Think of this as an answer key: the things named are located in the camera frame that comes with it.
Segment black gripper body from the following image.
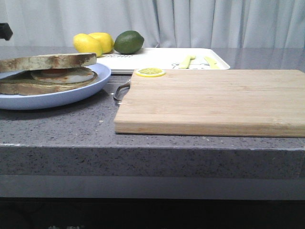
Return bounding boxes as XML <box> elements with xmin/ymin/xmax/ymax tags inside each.
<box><xmin>0</xmin><ymin>23</ymin><xmax>13</xmax><ymax>41</ymax></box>

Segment bread slice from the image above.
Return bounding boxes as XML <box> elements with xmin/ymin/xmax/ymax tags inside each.
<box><xmin>0</xmin><ymin>71</ymin><xmax>98</xmax><ymax>95</ymax></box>
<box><xmin>0</xmin><ymin>53</ymin><xmax>97</xmax><ymax>73</ymax></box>

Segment light blue round plate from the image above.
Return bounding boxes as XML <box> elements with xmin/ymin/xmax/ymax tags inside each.
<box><xmin>0</xmin><ymin>63</ymin><xmax>112</xmax><ymax>110</ymax></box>

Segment fried egg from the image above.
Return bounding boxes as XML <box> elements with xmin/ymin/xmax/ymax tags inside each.
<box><xmin>30</xmin><ymin>67</ymin><xmax>94</xmax><ymax>84</ymax></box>

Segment white rectangular tray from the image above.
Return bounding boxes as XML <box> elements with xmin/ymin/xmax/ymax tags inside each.
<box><xmin>97</xmin><ymin>48</ymin><xmax>230</xmax><ymax>74</ymax></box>

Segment white curtain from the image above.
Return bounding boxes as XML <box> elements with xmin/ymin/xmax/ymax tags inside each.
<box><xmin>0</xmin><ymin>0</ymin><xmax>305</xmax><ymax>48</ymax></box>

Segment yellow lemon front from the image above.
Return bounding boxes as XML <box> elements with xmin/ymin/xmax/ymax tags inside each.
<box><xmin>73</xmin><ymin>33</ymin><xmax>103</xmax><ymax>57</ymax></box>

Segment yellow lemon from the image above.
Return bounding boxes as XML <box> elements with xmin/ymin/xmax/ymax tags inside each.
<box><xmin>73</xmin><ymin>33</ymin><xmax>103</xmax><ymax>57</ymax></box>
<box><xmin>89</xmin><ymin>32</ymin><xmax>114</xmax><ymax>54</ymax></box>

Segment yellow lemon rear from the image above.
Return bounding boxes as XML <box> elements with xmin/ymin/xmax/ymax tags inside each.
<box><xmin>89</xmin><ymin>32</ymin><xmax>114</xmax><ymax>54</ymax></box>

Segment green lime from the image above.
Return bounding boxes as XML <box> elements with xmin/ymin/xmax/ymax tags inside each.
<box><xmin>114</xmin><ymin>31</ymin><xmax>144</xmax><ymax>54</ymax></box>

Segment lemon slice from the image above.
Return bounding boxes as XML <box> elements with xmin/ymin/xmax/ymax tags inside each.
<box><xmin>135</xmin><ymin>68</ymin><xmax>166</xmax><ymax>77</ymax></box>

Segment yellow-green plastic fork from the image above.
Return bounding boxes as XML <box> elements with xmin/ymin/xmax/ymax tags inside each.
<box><xmin>178</xmin><ymin>55</ymin><xmax>196</xmax><ymax>69</ymax></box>

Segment yellow-green plastic knife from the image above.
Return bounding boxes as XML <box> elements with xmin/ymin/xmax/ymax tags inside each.
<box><xmin>204</xmin><ymin>56</ymin><xmax>220</xmax><ymax>69</ymax></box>

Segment wooden cutting board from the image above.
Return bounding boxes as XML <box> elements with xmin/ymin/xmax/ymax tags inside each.
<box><xmin>114</xmin><ymin>70</ymin><xmax>305</xmax><ymax>137</ymax></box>

